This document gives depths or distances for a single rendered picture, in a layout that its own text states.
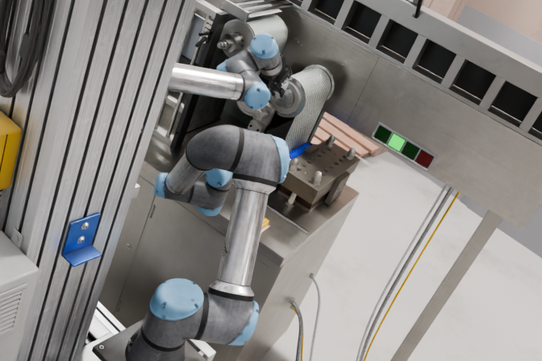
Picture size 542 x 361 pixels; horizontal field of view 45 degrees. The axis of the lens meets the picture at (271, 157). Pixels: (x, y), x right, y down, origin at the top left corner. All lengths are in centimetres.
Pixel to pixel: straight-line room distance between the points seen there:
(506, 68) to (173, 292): 136
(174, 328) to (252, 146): 48
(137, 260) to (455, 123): 126
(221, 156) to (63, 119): 56
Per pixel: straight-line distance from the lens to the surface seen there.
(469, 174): 248
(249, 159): 164
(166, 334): 165
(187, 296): 163
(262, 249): 216
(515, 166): 244
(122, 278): 264
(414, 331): 301
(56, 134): 118
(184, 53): 236
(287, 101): 227
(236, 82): 182
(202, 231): 230
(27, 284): 132
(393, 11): 245
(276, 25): 247
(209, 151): 164
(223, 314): 165
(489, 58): 238
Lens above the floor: 213
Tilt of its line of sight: 28 degrees down
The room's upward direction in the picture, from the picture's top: 24 degrees clockwise
